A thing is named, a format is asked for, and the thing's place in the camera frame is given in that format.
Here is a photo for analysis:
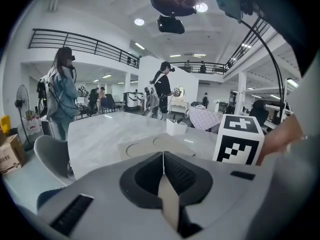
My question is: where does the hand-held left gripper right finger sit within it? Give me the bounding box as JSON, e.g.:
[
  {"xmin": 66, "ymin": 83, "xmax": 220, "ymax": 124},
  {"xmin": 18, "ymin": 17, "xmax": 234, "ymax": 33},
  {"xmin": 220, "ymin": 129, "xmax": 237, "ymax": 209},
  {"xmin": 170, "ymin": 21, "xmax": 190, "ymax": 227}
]
[{"xmin": 163, "ymin": 150, "xmax": 214, "ymax": 239}]

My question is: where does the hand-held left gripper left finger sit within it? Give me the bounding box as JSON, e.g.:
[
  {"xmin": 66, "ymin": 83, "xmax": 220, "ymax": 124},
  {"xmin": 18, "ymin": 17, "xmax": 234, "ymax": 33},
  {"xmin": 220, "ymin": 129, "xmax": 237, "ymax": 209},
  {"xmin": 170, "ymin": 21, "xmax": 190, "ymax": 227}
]
[{"xmin": 119, "ymin": 151, "xmax": 165, "ymax": 210}]

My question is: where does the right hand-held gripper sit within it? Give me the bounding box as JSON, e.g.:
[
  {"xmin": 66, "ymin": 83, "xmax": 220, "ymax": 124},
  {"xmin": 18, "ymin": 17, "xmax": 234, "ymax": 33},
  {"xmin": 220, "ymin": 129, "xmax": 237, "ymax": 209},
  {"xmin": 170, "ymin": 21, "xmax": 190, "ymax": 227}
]
[{"xmin": 212, "ymin": 113, "xmax": 265, "ymax": 166}]

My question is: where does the person's right forearm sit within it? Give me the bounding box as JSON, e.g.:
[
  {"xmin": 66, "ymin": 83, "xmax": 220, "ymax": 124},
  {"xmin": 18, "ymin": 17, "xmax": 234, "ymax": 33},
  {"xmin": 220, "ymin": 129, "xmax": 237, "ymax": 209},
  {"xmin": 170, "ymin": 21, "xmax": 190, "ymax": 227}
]
[{"xmin": 256, "ymin": 113, "xmax": 306, "ymax": 166}]

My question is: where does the white square container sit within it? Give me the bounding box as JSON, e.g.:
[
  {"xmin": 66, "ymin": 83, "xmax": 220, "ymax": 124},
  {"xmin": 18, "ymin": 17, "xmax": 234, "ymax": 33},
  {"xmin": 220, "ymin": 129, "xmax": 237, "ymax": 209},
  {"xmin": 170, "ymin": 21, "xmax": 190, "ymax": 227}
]
[{"xmin": 166, "ymin": 118, "xmax": 188, "ymax": 136}]

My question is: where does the black office chair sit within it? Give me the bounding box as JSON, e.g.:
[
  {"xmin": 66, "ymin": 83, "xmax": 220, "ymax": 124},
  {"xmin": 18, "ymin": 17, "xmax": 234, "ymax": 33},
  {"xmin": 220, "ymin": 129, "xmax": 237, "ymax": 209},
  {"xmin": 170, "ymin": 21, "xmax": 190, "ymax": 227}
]
[
  {"xmin": 249, "ymin": 100, "xmax": 270, "ymax": 128},
  {"xmin": 104, "ymin": 93, "xmax": 116, "ymax": 112}
]

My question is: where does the checked tablecloth table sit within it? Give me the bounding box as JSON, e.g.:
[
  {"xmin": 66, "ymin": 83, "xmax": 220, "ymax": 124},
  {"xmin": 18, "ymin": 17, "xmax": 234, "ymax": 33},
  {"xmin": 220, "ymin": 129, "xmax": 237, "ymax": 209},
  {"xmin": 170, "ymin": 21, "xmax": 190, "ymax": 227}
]
[{"xmin": 188, "ymin": 106, "xmax": 224, "ymax": 134}]

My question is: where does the white square column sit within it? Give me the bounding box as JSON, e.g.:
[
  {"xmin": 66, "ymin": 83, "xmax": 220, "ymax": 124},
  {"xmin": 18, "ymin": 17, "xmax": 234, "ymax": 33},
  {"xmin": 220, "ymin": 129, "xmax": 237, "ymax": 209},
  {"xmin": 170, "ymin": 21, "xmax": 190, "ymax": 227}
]
[{"xmin": 236, "ymin": 71, "xmax": 248, "ymax": 115}]

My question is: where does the white dresser table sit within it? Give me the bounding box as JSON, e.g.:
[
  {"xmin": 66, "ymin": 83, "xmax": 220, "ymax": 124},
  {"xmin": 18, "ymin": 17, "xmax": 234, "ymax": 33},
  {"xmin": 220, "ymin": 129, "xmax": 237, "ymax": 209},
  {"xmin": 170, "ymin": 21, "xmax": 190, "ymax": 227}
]
[{"xmin": 169, "ymin": 100, "xmax": 190, "ymax": 114}]

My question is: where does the grey plastic chair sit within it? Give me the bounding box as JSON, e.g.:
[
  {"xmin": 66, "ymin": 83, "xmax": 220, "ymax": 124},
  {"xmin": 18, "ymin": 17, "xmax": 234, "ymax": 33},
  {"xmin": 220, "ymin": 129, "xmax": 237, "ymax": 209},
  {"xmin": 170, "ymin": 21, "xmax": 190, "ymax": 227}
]
[{"xmin": 33, "ymin": 134, "xmax": 76, "ymax": 186}]

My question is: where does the white and black machine cart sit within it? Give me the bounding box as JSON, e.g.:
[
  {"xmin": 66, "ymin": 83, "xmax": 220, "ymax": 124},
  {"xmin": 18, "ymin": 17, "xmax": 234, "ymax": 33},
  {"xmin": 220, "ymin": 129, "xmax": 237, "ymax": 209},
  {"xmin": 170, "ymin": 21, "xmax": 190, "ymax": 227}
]
[{"xmin": 123, "ymin": 91, "xmax": 145, "ymax": 112}]

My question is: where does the black mezzanine railing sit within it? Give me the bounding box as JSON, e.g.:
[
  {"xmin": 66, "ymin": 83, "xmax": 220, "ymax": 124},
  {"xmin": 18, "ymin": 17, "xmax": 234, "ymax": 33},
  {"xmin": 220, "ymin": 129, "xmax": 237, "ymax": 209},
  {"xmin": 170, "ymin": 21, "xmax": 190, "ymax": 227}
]
[{"xmin": 169, "ymin": 16, "xmax": 272, "ymax": 75}]

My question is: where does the wrapped water bottle pack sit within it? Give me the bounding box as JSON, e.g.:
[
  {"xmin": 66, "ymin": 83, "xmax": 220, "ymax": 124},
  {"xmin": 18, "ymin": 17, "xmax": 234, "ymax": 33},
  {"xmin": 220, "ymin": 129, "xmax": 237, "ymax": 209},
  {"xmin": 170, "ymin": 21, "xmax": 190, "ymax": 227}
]
[{"xmin": 24, "ymin": 116, "xmax": 43, "ymax": 136}]

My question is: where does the black standing fan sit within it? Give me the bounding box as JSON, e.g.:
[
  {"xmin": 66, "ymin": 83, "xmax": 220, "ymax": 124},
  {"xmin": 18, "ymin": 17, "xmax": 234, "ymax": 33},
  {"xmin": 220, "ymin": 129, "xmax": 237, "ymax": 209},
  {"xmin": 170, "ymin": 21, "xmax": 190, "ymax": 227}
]
[{"xmin": 14, "ymin": 84, "xmax": 35, "ymax": 151}]

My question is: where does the yellow bin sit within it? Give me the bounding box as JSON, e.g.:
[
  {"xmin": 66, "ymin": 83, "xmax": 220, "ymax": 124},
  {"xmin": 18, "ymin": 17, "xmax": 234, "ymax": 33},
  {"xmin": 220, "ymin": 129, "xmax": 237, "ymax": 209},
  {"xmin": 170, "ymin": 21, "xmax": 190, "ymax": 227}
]
[{"xmin": 0, "ymin": 115, "xmax": 12, "ymax": 135}]

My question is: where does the black balcony railing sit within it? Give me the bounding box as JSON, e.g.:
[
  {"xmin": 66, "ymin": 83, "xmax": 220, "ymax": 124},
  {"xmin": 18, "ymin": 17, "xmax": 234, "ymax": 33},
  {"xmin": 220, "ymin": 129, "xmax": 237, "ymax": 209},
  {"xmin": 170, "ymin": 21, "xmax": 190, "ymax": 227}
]
[{"xmin": 28, "ymin": 28, "xmax": 140, "ymax": 70}]

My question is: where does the black head-worn camera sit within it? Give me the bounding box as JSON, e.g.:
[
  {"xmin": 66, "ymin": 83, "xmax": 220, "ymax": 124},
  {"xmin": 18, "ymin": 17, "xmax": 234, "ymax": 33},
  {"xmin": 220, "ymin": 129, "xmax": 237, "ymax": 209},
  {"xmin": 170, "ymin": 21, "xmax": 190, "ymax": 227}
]
[{"xmin": 156, "ymin": 14, "xmax": 186, "ymax": 35}]

